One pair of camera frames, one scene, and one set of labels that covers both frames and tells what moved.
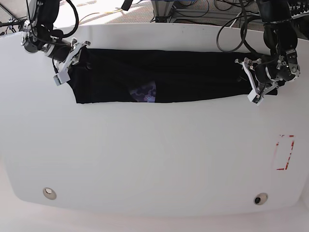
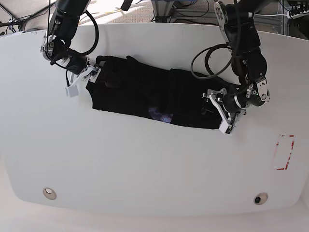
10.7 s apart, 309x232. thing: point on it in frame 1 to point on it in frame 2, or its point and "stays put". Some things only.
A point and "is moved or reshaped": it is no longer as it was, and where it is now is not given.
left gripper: x=63 y=54 to x=77 y=63
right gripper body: x=265 y=77 to x=234 y=105
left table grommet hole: x=49 y=193 stays put
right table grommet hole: x=260 y=198 stays put
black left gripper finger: x=272 y=91 to x=238 y=116
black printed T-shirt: x=119 y=76 is moved or reshaped
